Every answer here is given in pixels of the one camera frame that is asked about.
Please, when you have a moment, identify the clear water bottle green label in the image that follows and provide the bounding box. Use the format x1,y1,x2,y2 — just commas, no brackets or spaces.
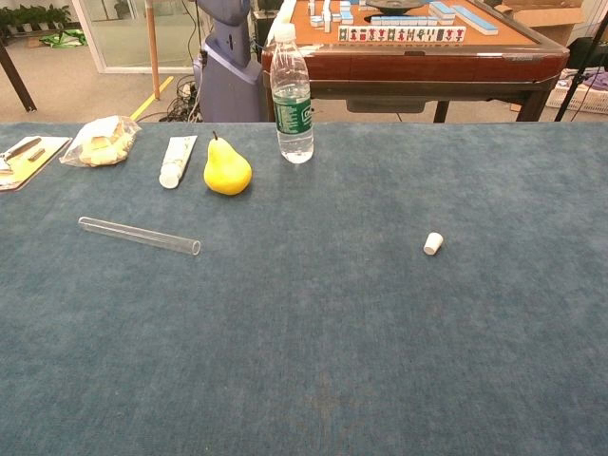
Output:
269,22,315,165

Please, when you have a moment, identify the wooden pole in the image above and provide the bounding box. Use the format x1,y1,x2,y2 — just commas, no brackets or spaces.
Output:
144,0,162,101

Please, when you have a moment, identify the yellow pear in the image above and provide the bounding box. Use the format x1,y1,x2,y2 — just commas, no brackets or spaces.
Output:
203,130,254,197

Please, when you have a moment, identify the brown mahjong table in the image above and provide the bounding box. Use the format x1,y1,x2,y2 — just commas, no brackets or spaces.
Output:
260,0,571,124

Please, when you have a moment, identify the black tripod stand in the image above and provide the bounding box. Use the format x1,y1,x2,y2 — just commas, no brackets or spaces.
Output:
554,13,608,123

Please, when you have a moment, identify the clear plastic snack bag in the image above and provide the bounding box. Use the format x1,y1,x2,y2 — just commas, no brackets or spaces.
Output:
59,115,143,168

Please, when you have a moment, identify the face-up mahjong tile row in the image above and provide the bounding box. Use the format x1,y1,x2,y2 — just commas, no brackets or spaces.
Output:
337,25,467,44

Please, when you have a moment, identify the blue felt table cloth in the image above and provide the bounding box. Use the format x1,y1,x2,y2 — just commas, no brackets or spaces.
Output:
0,121,608,456

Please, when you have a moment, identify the clear glass test tube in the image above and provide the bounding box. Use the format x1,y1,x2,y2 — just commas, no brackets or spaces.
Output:
78,216,202,257

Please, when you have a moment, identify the green bag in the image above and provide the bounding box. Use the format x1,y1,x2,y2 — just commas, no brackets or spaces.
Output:
39,28,89,48

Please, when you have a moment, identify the blue-backed mahjong tile row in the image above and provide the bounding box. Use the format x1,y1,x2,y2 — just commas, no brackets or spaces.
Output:
370,15,441,27
450,4,499,36

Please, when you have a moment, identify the razor on yellow blister card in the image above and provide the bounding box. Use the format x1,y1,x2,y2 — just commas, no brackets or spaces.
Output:
0,135,73,193

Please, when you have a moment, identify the row of potted plants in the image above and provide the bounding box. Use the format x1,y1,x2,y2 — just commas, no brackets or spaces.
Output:
0,4,72,34

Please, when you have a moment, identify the white plastic basket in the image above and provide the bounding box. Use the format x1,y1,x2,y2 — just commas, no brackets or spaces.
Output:
544,68,608,114

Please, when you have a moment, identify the tangle of floor cables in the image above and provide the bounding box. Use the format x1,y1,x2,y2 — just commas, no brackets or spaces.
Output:
159,75,203,124

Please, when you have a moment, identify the white toothpaste tube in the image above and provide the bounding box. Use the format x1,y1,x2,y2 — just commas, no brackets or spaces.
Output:
158,135,199,190

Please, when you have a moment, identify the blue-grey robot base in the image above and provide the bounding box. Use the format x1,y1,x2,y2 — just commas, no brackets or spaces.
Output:
192,0,267,124

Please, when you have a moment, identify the white framed glass partition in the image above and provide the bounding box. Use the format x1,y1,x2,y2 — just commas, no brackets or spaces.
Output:
70,0,205,75

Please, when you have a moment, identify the black slanted table leg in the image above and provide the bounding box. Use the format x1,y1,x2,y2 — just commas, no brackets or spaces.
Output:
0,40,38,113

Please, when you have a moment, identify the brown cardboard box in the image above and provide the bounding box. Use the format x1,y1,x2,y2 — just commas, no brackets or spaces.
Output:
493,0,586,47

